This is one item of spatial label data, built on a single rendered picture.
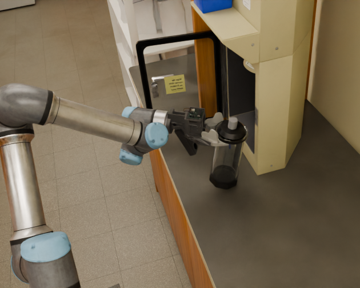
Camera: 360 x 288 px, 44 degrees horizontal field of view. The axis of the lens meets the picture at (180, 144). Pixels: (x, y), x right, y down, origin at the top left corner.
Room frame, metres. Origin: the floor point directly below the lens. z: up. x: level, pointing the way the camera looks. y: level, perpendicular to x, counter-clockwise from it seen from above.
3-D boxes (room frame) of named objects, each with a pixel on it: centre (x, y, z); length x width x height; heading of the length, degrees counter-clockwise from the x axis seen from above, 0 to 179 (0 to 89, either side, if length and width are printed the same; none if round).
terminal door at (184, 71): (1.47, -0.04, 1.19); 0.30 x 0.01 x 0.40; 92
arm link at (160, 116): (1.19, 0.05, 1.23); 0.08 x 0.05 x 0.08; 162
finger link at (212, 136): (1.09, -0.11, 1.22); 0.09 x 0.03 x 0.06; 49
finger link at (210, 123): (1.17, -0.14, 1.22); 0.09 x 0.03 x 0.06; 95
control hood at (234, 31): (1.32, -0.18, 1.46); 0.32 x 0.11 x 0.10; 11
